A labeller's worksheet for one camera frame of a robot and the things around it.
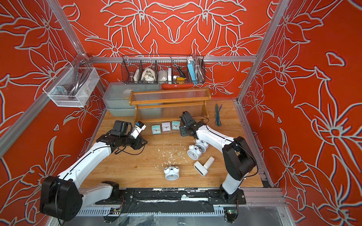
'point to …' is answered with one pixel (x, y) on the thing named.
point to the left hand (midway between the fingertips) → (143, 138)
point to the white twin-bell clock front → (172, 173)
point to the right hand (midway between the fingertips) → (183, 128)
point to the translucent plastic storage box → (116, 97)
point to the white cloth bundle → (148, 75)
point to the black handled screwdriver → (178, 69)
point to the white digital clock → (201, 168)
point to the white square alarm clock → (166, 126)
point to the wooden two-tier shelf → (167, 104)
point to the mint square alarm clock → (156, 129)
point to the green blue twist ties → (217, 120)
